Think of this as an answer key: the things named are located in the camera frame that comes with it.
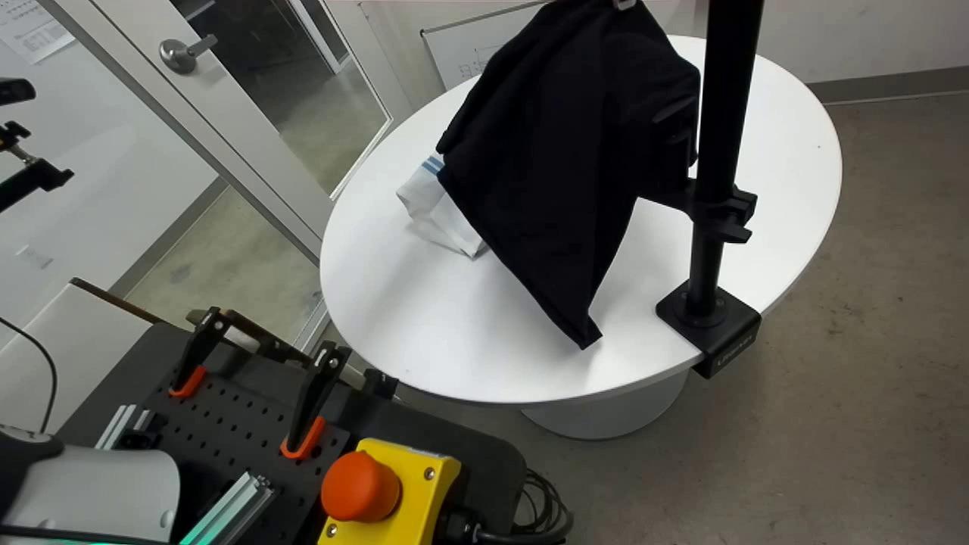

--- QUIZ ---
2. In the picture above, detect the black shirt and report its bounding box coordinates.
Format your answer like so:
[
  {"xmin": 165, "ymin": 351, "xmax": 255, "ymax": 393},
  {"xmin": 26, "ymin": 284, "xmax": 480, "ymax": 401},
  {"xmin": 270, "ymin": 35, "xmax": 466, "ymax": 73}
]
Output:
[{"xmin": 432, "ymin": 0, "xmax": 703, "ymax": 355}]

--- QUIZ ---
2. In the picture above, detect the black clamp-on stand pole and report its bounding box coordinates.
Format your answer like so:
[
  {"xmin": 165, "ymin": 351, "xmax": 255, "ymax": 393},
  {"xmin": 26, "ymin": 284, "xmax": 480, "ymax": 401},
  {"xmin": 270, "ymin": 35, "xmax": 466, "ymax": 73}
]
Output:
[{"xmin": 653, "ymin": 0, "xmax": 766, "ymax": 382}]

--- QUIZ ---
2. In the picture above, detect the white towel with blue stripes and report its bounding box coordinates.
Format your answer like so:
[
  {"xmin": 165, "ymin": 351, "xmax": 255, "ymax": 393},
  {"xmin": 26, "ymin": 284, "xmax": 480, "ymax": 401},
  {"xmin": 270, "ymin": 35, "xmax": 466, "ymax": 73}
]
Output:
[{"xmin": 393, "ymin": 147, "xmax": 494, "ymax": 263}]

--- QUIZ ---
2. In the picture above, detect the orange emergency stop button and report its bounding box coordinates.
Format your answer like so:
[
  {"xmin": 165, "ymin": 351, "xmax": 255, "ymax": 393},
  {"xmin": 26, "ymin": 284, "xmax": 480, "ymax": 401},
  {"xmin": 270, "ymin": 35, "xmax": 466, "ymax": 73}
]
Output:
[{"xmin": 315, "ymin": 436, "xmax": 466, "ymax": 545}]

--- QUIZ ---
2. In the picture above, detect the black perforated breadboard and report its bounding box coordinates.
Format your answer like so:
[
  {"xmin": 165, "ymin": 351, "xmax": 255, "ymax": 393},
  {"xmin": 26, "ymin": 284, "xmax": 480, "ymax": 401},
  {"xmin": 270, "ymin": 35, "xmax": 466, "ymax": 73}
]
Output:
[{"xmin": 56, "ymin": 320, "xmax": 529, "ymax": 545}]

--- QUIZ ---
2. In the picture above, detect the white framed glass door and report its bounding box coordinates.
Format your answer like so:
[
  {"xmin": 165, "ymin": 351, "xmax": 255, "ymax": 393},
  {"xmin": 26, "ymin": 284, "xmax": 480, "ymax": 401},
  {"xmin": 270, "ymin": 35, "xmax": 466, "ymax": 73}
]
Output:
[{"xmin": 39, "ymin": 0, "xmax": 412, "ymax": 263}]

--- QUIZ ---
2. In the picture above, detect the aluminium extrusion bar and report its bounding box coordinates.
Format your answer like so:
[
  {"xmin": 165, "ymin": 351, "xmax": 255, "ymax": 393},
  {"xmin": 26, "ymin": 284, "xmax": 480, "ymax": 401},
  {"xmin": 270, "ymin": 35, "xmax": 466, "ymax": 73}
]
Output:
[{"xmin": 180, "ymin": 468, "xmax": 275, "ymax": 545}]

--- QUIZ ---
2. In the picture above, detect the orange handle bar clamp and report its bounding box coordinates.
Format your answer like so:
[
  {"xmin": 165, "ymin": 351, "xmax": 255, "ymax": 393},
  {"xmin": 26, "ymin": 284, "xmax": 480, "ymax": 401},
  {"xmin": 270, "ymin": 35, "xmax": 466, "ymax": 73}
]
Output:
[
  {"xmin": 280, "ymin": 340, "xmax": 403, "ymax": 466},
  {"xmin": 69, "ymin": 276, "xmax": 306, "ymax": 402}
]

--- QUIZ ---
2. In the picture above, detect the black cable bundle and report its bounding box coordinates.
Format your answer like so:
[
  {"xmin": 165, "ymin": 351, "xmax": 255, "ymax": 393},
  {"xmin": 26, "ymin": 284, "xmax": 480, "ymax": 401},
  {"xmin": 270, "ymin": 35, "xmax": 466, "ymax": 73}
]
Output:
[{"xmin": 437, "ymin": 468, "xmax": 576, "ymax": 545}]

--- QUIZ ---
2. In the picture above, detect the silver door handle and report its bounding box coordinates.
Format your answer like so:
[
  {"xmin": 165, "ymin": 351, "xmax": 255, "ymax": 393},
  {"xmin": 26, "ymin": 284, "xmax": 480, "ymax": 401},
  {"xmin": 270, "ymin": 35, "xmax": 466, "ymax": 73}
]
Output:
[{"xmin": 159, "ymin": 30, "xmax": 221, "ymax": 77}]

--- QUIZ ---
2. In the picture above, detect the thin black cable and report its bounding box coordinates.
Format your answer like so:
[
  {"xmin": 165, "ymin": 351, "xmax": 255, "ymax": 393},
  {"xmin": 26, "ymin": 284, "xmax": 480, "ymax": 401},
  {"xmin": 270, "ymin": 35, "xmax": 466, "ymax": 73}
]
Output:
[{"xmin": 0, "ymin": 314, "xmax": 60, "ymax": 436}]

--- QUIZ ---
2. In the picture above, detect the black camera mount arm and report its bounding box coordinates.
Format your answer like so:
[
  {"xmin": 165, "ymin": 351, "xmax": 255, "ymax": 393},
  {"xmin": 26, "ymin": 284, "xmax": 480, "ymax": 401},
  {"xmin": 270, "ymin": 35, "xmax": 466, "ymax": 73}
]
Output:
[{"xmin": 0, "ymin": 77, "xmax": 76, "ymax": 216}]

